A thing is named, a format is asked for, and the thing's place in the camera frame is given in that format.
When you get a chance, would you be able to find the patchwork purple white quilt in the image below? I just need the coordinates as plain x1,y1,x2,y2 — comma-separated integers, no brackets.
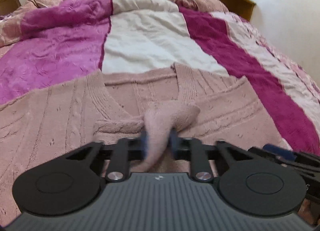
1,0,319,154

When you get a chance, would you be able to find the pink knitted cardigan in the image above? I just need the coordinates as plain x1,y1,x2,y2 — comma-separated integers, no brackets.
1,63,289,224

